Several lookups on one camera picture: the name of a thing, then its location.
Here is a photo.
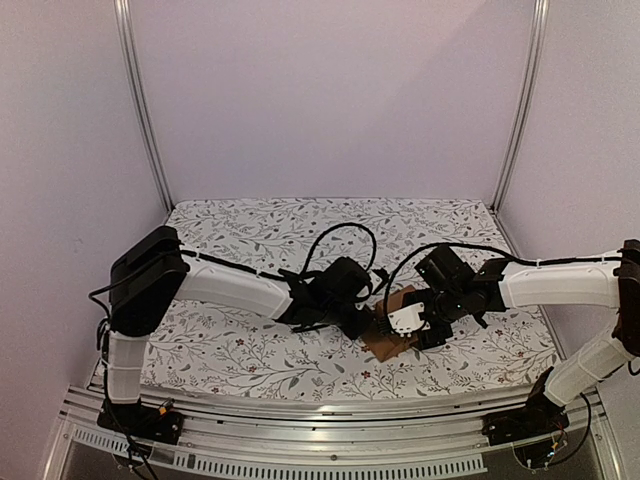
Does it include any brown cardboard box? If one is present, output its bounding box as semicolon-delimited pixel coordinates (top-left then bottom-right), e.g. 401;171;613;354
361;286;416;363

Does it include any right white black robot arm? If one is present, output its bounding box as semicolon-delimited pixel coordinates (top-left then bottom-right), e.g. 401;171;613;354
387;239;639;436

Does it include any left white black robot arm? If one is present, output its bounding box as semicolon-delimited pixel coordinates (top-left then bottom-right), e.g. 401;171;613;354
88;226;385;434

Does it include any floral patterned table mat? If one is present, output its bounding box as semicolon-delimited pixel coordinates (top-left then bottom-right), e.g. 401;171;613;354
140;198;560;403

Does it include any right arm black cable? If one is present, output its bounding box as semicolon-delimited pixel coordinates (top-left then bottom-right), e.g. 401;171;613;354
382;241;624;321

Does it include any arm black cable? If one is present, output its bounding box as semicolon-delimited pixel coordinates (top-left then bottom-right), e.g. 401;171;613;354
177;222;377;291
382;241;624;321

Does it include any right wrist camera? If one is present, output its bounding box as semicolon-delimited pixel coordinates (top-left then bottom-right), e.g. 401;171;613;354
377;302;431;337

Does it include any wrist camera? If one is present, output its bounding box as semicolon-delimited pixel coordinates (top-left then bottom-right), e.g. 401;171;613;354
377;302;431;337
369;268;390;295

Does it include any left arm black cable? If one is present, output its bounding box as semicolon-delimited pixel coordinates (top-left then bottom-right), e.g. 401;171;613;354
177;222;377;291

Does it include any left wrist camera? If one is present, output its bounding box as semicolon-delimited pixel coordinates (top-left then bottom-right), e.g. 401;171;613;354
369;268;390;295

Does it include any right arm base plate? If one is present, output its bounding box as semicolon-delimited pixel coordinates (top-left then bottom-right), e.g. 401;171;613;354
481;406;569;446

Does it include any front aluminium rail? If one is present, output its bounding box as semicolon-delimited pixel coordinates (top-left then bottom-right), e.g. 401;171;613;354
42;384;626;480

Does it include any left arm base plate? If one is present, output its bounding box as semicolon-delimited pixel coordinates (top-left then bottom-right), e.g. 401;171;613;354
97;401;185;445

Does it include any right aluminium frame post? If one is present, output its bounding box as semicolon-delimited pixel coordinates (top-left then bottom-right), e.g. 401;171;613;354
490;0;550;216

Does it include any aluminium frame post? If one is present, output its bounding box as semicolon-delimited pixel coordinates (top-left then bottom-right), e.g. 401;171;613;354
113;0;175;214
490;0;550;216

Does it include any left aluminium frame post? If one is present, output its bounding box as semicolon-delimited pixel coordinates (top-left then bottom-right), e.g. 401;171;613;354
113;0;175;214

